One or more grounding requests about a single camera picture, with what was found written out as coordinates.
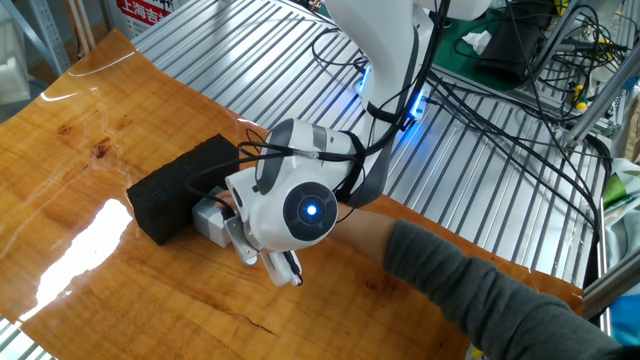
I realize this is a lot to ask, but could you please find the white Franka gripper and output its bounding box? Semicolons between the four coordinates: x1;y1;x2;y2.
224;172;305;288

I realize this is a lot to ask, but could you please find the grey box with green button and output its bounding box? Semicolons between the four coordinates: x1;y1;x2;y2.
191;186;235;249

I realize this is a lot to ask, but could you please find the forearm in grey sleeve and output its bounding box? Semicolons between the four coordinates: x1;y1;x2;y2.
333;203;640;360

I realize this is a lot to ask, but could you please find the black foam block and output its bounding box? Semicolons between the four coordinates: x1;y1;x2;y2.
126;133;241;246

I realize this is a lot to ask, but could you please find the green mat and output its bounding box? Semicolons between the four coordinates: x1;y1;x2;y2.
434;0;571;94

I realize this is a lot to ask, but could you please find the red and white sign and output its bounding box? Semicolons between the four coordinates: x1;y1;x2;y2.
115;0;176;39

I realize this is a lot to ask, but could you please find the crumpled white paper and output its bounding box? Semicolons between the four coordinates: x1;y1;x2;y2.
460;29;494;56

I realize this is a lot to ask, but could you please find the wooden stick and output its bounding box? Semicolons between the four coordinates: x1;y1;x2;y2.
62;0;85;55
75;0;97;51

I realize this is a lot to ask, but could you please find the black pouch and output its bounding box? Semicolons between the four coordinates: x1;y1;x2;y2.
472;4;546;84

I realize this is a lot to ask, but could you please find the white foam piece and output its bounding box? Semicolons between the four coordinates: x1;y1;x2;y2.
0;4;31;106

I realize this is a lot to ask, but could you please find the yellow green screwdriver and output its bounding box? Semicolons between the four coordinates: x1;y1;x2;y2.
569;83;589;112

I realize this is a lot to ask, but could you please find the green and white bag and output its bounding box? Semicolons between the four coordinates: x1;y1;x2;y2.
599;157;640;281

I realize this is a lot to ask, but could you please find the blue cloth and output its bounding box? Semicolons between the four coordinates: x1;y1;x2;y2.
608;294;640;347

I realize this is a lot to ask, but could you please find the slanted aluminium profile bar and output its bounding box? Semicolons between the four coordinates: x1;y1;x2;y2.
559;62;640;151

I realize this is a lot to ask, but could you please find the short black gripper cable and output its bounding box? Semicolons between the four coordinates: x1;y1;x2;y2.
281;249;305;287

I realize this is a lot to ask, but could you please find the grey metal mount bracket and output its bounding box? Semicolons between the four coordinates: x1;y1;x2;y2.
223;213;261;267

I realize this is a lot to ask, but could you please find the black table cable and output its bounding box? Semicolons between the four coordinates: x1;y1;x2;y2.
427;69;604;236

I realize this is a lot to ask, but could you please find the thick black cable hose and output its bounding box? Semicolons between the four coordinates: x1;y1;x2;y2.
582;132;615;289

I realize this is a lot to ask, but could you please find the grey blue shelf frame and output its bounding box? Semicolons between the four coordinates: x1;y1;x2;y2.
0;0;71;76

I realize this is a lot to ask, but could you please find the aluminium profile rail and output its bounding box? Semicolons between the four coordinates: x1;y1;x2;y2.
582;249;640;321

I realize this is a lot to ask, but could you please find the grey metal post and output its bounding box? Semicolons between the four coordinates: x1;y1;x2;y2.
524;0;584;86

